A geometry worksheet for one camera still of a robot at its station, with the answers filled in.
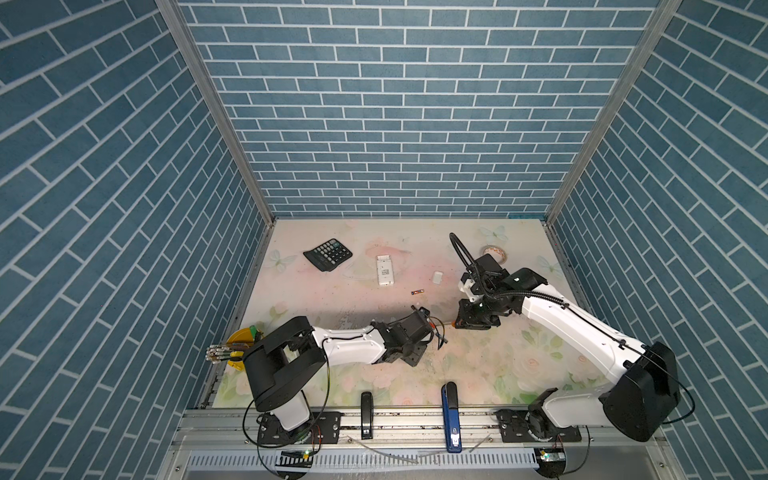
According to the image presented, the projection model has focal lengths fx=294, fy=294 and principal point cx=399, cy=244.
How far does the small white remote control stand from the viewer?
1.03 m

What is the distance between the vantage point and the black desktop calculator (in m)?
1.06

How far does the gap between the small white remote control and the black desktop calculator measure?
119 millimetres
